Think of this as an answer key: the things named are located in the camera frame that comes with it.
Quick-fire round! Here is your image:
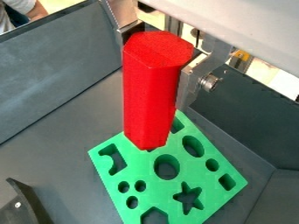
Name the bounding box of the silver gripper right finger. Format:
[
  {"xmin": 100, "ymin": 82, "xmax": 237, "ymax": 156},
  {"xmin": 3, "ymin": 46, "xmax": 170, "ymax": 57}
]
[{"xmin": 175, "ymin": 36, "xmax": 233, "ymax": 111}]

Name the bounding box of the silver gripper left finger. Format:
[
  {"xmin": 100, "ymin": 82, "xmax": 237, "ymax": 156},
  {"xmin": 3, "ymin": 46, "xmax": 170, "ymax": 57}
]
[{"xmin": 98, "ymin": 0, "xmax": 146, "ymax": 53}]

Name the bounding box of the red hexagonal prism block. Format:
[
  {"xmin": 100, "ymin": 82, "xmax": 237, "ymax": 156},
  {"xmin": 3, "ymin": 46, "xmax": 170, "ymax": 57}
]
[{"xmin": 123, "ymin": 31, "xmax": 192, "ymax": 150}]

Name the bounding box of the person in white shirt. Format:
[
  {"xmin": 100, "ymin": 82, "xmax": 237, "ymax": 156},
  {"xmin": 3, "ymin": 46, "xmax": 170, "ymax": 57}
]
[{"xmin": 0, "ymin": 0, "xmax": 48, "ymax": 34}]

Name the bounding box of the green shape sorter board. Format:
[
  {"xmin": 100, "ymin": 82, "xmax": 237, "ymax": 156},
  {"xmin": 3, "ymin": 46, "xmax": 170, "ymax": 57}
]
[{"xmin": 88, "ymin": 112, "xmax": 249, "ymax": 224}]

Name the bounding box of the black curved bracket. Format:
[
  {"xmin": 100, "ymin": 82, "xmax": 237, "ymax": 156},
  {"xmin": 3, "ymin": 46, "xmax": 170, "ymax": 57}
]
[{"xmin": 0, "ymin": 178, "xmax": 54, "ymax": 224}]

